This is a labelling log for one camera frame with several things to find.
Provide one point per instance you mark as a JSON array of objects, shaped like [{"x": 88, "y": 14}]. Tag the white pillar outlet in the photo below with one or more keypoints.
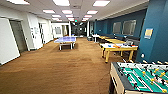
[{"x": 142, "y": 55}]

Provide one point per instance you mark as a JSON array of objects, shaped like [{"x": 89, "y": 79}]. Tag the green foosball table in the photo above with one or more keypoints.
[{"x": 143, "y": 78}]

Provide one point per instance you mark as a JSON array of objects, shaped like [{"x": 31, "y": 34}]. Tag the white table with dishes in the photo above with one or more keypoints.
[{"x": 118, "y": 47}]

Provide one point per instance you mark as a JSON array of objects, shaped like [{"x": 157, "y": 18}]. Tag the grey floor bin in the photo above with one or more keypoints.
[{"x": 89, "y": 38}]

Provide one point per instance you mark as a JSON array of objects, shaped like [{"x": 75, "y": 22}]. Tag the grey metal door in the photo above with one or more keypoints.
[{"x": 18, "y": 36}]

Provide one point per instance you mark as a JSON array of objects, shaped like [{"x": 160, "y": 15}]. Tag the interior glass window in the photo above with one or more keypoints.
[
  {"x": 117, "y": 28},
  {"x": 129, "y": 27}
]

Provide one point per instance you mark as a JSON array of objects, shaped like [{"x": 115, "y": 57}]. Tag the yellow pillar sign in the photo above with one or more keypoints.
[{"x": 148, "y": 33}]

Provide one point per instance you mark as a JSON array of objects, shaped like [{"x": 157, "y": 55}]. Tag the small white table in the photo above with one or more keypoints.
[{"x": 95, "y": 36}]

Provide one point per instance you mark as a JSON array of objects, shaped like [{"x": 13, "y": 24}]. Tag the large white door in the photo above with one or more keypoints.
[{"x": 8, "y": 41}]

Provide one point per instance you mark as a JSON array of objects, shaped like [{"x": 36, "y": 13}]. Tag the long yellow wooden table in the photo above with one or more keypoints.
[
  {"x": 115, "y": 41},
  {"x": 104, "y": 37}
]

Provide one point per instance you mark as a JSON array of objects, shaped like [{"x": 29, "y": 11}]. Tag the blue ping pong table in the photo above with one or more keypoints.
[{"x": 65, "y": 40}]

